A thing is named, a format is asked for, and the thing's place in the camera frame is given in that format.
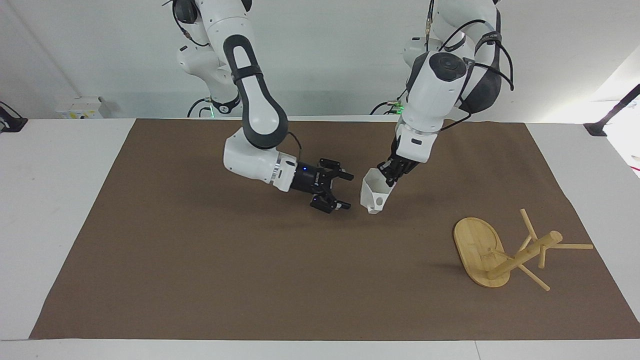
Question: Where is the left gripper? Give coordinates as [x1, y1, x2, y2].
[377, 136, 422, 188]

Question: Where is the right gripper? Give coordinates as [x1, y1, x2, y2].
[289, 158, 355, 215]

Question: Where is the white cup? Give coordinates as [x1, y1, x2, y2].
[360, 168, 398, 215]

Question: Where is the wooden cup rack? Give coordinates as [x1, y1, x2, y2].
[453, 208, 595, 293]

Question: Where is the black stand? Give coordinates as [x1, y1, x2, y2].
[583, 83, 640, 137]
[0, 101, 29, 134]

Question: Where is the white box with yellow label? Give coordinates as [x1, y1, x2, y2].
[54, 96, 104, 120]

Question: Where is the black cable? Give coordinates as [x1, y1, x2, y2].
[438, 19, 516, 134]
[187, 97, 214, 119]
[369, 99, 404, 116]
[286, 130, 303, 162]

